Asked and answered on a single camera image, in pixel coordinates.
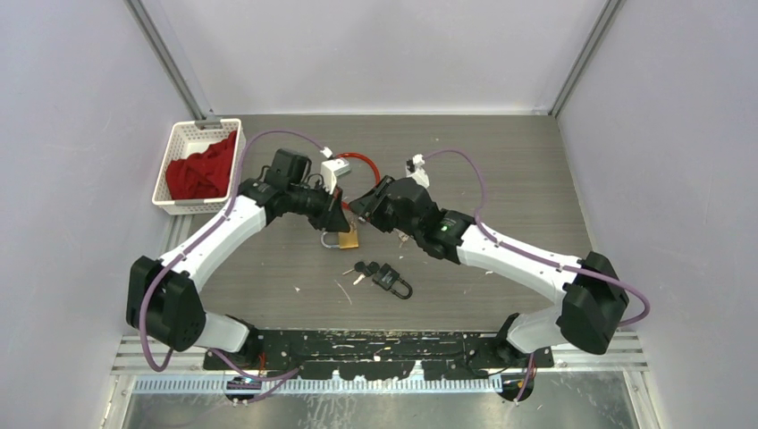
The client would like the red cable lock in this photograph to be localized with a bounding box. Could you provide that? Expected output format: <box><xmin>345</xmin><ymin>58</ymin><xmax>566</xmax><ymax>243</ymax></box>
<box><xmin>335</xmin><ymin>151</ymin><xmax>383</xmax><ymax>215</ymax></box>

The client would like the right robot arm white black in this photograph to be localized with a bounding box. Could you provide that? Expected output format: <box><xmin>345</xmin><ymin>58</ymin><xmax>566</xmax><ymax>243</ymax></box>
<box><xmin>349</xmin><ymin>176</ymin><xmax>629</xmax><ymax>367</ymax></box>

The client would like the brass padlock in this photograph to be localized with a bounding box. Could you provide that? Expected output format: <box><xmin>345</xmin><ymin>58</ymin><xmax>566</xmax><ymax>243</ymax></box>
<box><xmin>320</xmin><ymin>228</ymin><xmax>359</xmax><ymax>250</ymax></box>

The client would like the red cloth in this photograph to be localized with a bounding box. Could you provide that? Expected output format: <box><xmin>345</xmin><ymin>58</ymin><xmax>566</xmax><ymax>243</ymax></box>
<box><xmin>165</xmin><ymin>131</ymin><xmax>238</xmax><ymax>200</ymax></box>

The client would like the black-headed key bunch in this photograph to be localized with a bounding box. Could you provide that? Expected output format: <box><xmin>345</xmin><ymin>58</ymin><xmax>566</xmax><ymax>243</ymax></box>
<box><xmin>343</xmin><ymin>261</ymin><xmax>380</xmax><ymax>285</ymax></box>

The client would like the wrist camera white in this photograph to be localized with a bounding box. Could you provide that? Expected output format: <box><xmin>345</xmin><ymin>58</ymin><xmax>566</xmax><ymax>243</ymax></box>
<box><xmin>320</xmin><ymin>158</ymin><xmax>350</xmax><ymax>194</ymax></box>
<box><xmin>405</xmin><ymin>154</ymin><xmax>430</xmax><ymax>189</ymax></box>

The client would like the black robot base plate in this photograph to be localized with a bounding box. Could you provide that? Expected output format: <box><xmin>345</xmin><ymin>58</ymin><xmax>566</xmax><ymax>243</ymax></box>
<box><xmin>195</xmin><ymin>328</ymin><xmax>554</xmax><ymax>381</ymax></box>

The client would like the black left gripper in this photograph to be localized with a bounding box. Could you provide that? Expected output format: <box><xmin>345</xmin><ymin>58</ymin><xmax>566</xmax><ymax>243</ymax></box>
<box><xmin>288</xmin><ymin>180</ymin><xmax>350</xmax><ymax>232</ymax></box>

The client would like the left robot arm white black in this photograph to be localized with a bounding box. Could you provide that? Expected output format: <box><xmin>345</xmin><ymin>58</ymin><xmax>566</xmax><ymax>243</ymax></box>
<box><xmin>125</xmin><ymin>149</ymin><xmax>350</xmax><ymax>369</ymax></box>

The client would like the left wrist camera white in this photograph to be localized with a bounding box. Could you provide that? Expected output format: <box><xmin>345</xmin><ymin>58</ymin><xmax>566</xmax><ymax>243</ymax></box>
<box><xmin>320</xmin><ymin>158</ymin><xmax>350</xmax><ymax>194</ymax></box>

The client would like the small silver key bunch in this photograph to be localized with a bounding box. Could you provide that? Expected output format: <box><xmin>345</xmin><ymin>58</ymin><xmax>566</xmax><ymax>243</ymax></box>
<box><xmin>397</xmin><ymin>231</ymin><xmax>409</xmax><ymax>248</ymax></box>

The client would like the black Kaijing padlock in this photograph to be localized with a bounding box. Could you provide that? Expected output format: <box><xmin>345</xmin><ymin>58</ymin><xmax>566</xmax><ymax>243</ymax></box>
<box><xmin>372</xmin><ymin>264</ymin><xmax>413</xmax><ymax>299</ymax></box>

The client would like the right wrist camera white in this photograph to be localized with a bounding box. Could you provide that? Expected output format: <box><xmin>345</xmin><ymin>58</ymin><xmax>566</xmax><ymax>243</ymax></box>
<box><xmin>405</xmin><ymin>154</ymin><xmax>430</xmax><ymax>189</ymax></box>

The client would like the white plastic basket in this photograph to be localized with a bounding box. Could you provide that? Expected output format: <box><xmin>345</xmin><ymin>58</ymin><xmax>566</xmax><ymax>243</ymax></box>
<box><xmin>152</xmin><ymin>118</ymin><xmax>246</xmax><ymax>216</ymax></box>

